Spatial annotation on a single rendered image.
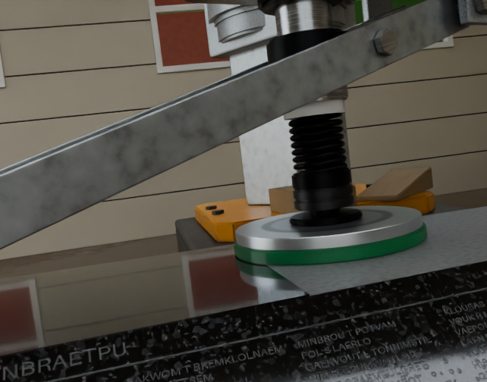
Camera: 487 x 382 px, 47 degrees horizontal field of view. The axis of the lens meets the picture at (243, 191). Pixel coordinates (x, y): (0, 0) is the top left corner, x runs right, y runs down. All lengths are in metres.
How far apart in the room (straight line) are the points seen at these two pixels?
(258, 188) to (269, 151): 0.10
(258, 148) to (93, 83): 5.40
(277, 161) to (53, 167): 0.90
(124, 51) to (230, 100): 6.21
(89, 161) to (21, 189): 0.06
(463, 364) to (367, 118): 6.83
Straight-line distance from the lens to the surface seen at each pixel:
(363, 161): 7.22
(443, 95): 7.77
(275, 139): 1.30
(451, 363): 0.47
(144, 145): 0.48
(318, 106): 0.62
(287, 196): 1.12
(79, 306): 0.53
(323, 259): 0.56
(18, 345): 0.45
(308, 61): 0.58
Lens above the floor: 0.93
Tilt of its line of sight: 4 degrees down
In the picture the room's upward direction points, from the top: 7 degrees counter-clockwise
